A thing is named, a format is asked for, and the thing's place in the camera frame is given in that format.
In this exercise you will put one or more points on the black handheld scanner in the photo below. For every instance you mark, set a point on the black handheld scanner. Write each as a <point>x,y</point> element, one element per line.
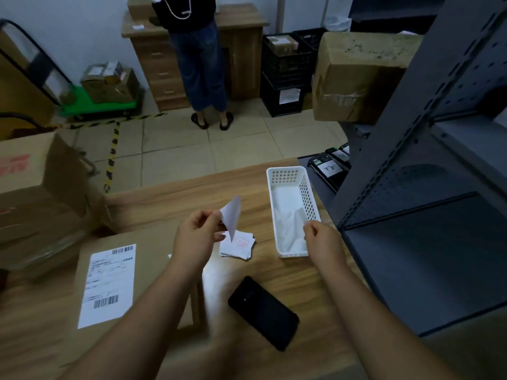
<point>263,312</point>

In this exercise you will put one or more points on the large wrapped cardboard box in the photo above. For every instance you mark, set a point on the large wrapped cardboard box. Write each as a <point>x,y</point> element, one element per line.
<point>352,75</point>

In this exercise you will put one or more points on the pile of translucent backing papers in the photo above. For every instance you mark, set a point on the pile of translucent backing papers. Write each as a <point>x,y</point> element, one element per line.
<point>287,209</point>

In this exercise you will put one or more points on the small labelled cardboard box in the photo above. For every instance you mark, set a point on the small labelled cardboard box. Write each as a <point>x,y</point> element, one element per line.
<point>93,71</point>

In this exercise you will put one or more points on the person's left hand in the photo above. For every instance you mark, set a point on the person's left hand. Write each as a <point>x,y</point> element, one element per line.
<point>196,245</point>

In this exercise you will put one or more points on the medium taped cardboard box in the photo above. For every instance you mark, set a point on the medium taped cardboard box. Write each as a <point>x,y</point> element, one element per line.
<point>115,92</point>

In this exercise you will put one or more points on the stack of small cardboard boxes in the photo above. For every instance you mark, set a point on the stack of small cardboard boxes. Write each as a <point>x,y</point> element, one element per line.
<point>140,7</point>

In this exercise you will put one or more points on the black flat device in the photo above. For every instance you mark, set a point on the black flat device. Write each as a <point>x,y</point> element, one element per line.
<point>338,157</point>
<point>345,148</point>

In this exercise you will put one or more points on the stack of white stickers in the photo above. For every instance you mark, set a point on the stack of white stickers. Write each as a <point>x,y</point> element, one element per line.
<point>239,247</point>

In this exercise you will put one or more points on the large plain cardboard box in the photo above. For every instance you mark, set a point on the large plain cardboard box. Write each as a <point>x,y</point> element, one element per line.
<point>150,249</point>

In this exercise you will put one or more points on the person's right hand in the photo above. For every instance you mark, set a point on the person's right hand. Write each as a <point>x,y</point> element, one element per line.
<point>326,247</point>

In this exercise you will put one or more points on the red printed cardboard box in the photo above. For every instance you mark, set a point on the red printed cardboard box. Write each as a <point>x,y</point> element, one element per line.
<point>39,174</point>

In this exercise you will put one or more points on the wooden drawer desk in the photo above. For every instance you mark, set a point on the wooden drawer desk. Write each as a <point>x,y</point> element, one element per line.
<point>245,55</point>

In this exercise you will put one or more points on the stack of large cardboard boxes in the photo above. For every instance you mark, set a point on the stack of large cardboard boxes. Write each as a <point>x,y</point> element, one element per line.
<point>20,98</point>

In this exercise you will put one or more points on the dark metal shelf rack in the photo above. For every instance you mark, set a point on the dark metal shelf rack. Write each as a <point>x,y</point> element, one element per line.
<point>388,11</point>
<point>416,253</point>

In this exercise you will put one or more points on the white plastic bag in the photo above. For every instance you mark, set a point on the white plastic bag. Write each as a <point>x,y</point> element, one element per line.
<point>338,24</point>

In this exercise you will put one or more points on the tiny cardboard box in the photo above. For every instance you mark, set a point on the tiny cardboard box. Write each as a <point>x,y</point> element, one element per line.
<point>67,98</point>

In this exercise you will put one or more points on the green platform trolley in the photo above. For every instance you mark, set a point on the green platform trolley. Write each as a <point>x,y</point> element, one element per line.
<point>95,108</point>

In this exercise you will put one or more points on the person's left forearm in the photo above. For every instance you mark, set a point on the person's left forearm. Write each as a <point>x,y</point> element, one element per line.
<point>134,332</point>

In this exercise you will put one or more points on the small yellowish cardboard box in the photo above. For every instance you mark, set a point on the small yellowish cardboard box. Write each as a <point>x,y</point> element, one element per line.
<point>113,71</point>

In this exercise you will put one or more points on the black plastic crates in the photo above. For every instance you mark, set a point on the black plastic crates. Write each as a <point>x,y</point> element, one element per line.
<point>271,104</point>

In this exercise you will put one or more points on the red stamped white sticker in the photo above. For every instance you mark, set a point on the red stamped white sticker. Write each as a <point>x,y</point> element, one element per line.
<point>231,215</point>

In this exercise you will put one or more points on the white perforated plastic tray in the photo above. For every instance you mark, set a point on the white perforated plastic tray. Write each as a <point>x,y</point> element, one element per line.
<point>273,174</point>

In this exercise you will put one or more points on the person's right forearm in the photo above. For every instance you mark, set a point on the person's right forearm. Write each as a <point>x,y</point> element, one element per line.
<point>380,332</point>

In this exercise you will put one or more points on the black plastic crate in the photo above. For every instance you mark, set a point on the black plastic crate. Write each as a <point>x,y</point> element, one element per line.
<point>313,37</point>
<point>285,69</point>

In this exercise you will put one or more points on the black scanners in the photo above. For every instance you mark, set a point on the black scanners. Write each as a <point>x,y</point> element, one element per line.
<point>326,172</point>

